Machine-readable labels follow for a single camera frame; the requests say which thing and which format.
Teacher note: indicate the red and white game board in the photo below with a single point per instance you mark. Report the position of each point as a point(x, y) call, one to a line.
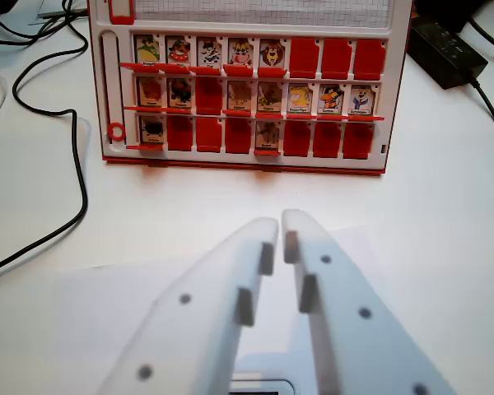
point(251, 164)

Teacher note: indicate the grey flat plate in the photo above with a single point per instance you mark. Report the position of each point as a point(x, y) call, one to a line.
point(57, 15)

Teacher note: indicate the black power adapter box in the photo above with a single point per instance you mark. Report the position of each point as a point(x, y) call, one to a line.
point(448, 53)

